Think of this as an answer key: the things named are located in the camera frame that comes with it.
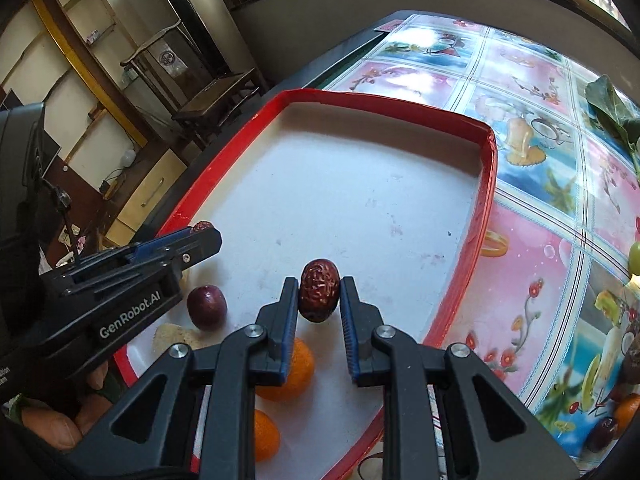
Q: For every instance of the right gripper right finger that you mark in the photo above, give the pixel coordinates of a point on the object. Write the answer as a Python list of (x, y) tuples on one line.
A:
[(446, 414)]

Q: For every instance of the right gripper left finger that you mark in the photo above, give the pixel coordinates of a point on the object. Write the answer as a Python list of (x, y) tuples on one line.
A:
[(191, 415)]

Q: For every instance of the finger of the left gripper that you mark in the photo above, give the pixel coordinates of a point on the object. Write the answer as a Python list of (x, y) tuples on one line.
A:
[(149, 248), (189, 251)]

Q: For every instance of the red date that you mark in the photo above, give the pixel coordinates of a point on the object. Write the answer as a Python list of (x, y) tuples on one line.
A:
[(202, 226), (319, 290)]

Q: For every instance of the dark red plum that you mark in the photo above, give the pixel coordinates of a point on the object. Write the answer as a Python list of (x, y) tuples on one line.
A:
[(207, 307)]

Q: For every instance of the orange mandarin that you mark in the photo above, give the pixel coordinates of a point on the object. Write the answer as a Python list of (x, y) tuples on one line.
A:
[(624, 413), (266, 437), (299, 376)]

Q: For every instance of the orange mandarin front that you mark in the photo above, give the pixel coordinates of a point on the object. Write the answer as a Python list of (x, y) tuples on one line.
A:
[(299, 376)]

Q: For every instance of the pale cake piece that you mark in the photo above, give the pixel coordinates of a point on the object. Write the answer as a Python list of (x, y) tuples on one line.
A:
[(167, 334)]

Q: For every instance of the person left hand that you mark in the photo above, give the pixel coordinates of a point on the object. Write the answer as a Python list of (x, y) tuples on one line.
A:
[(63, 423)]

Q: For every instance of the wooden cabinet drawer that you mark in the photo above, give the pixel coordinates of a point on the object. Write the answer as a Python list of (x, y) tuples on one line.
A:
[(139, 191)]

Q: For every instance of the dark wooden chair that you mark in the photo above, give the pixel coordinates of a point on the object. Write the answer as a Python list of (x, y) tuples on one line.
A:
[(198, 99)]

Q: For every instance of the red rimmed white tray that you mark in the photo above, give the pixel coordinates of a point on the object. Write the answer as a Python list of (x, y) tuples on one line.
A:
[(396, 194)]

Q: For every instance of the floral plastic tablecloth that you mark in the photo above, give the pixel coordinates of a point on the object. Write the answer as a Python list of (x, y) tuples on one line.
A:
[(551, 308)]

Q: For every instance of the green grape on table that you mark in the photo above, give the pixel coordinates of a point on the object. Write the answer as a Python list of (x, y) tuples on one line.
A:
[(634, 259)]

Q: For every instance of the large green leaf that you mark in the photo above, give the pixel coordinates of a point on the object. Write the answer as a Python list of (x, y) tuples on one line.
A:
[(614, 116)]

